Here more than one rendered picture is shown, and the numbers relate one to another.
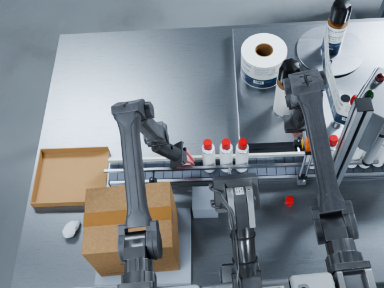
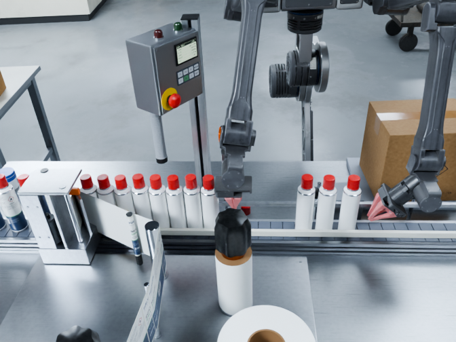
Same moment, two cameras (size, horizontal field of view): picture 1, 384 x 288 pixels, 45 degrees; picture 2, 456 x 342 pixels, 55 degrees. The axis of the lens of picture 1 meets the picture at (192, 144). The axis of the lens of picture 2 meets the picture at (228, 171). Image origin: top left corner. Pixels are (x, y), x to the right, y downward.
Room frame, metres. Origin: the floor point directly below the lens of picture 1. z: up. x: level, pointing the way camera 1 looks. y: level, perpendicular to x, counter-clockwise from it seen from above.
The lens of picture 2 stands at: (1.88, -0.45, 1.82)
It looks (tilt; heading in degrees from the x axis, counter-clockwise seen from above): 35 degrees down; 178
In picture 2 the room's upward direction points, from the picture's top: 3 degrees counter-clockwise
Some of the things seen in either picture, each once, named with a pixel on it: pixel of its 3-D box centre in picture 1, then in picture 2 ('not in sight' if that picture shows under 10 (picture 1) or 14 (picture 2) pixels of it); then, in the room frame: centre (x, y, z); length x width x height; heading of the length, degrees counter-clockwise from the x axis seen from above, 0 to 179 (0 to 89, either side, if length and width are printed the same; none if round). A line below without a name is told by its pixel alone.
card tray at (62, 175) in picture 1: (71, 176); not in sight; (0.97, 0.53, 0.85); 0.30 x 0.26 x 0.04; 83
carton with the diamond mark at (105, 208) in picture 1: (134, 230); (416, 149); (0.64, 0.25, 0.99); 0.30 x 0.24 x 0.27; 87
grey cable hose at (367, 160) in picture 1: (374, 147); (157, 131); (0.74, -0.61, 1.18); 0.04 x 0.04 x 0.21
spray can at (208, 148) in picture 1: (208, 155); (349, 205); (0.91, -0.06, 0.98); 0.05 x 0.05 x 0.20
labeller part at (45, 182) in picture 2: not in sight; (50, 180); (0.91, -0.89, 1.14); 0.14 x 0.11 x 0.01; 83
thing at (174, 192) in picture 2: not in sight; (176, 204); (0.85, -0.57, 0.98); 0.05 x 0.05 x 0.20
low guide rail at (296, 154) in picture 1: (238, 156); (309, 233); (0.93, -0.18, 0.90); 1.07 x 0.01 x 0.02; 83
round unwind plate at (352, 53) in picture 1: (330, 50); not in sight; (1.43, -0.70, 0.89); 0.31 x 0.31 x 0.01
